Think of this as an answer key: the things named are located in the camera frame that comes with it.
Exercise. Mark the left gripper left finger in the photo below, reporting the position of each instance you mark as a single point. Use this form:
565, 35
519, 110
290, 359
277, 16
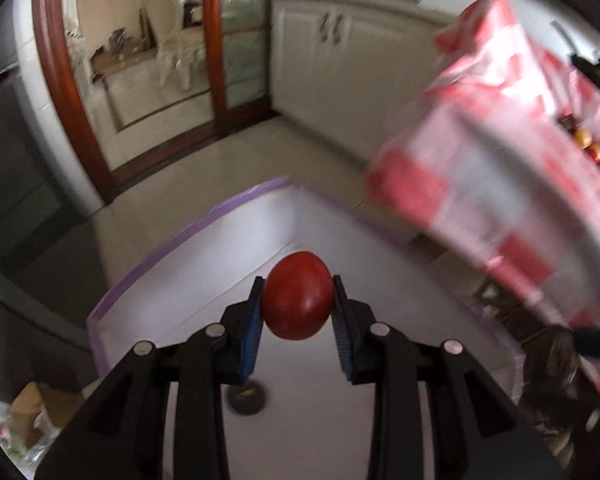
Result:
159, 412

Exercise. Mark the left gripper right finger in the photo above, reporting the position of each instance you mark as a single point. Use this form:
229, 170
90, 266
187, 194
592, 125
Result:
435, 408

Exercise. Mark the dark passion fruit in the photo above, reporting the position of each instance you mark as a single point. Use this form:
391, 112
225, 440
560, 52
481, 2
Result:
246, 400

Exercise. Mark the large red tomato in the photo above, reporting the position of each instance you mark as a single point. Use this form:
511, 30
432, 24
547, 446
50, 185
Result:
297, 296

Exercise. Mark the yellow striped pepino melon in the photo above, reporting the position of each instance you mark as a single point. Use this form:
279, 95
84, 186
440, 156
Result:
594, 152

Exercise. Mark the white kitchen cabinet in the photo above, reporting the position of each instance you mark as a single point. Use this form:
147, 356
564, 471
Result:
342, 68

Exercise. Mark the cardboard box on floor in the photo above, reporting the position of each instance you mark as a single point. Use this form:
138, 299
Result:
40, 412

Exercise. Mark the white box purple rim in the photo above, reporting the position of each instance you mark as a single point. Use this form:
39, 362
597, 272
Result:
315, 424

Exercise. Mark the red white checkered tablecloth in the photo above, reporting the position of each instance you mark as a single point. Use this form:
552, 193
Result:
484, 162

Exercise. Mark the white ornate chair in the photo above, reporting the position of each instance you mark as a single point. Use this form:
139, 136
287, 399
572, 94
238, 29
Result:
177, 46

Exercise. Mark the red wooden door frame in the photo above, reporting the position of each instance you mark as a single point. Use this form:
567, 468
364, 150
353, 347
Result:
108, 184

